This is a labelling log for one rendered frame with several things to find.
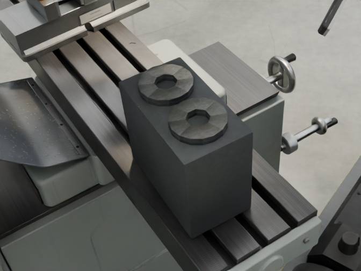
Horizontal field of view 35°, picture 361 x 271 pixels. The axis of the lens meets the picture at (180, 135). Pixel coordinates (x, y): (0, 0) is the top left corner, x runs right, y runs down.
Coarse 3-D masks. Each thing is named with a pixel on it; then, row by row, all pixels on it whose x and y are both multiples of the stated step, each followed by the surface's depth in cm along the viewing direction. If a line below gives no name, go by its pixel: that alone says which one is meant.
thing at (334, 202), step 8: (360, 160) 178; (352, 168) 176; (360, 168) 176; (352, 176) 174; (344, 184) 172; (352, 184) 172; (336, 192) 170; (344, 192) 170; (336, 200) 168; (328, 208) 166; (336, 208) 166; (320, 216) 165; (328, 216) 165; (320, 232) 161; (304, 256) 156; (288, 264) 155; (296, 264) 154
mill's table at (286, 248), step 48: (0, 0) 150; (96, 48) 132; (144, 48) 131; (96, 96) 122; (96, 144) 114; (144, 192) 101; (288, 192) 99; (192, 240) 93; (240, 240) 93; (288, 240) 93
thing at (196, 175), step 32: (128, 96) 92; (160, 96) 89; (192, 96) 90; (128, 128) 100; (160, 128) 86; (192, 128) 83; (224, 128) 83; (160, 160) 90; (192, 160) 81; (224, 160) 84; (160, 192) 99; (192, 192) 85; (224, 192) 90; (192, 224) 91
